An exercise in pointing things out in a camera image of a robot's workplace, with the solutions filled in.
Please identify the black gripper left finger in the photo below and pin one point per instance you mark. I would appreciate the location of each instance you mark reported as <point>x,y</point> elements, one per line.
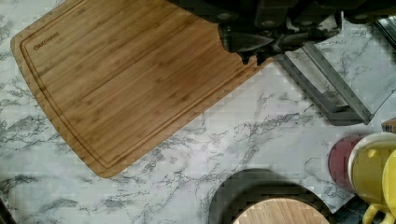
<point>244,43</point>

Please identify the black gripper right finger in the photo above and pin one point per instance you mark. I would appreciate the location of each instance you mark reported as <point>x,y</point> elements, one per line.
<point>293,40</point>

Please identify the red plate under mug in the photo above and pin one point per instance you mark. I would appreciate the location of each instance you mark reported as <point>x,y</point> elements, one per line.
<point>338,160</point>

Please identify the bamboo cutting board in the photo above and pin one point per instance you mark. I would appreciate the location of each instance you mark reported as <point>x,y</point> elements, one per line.
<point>117,77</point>

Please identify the yellow mug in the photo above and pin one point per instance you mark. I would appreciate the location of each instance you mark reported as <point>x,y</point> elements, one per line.
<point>371,171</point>

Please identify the dark canister with wooden lid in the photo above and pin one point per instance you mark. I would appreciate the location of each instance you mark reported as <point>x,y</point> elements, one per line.
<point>276,199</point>

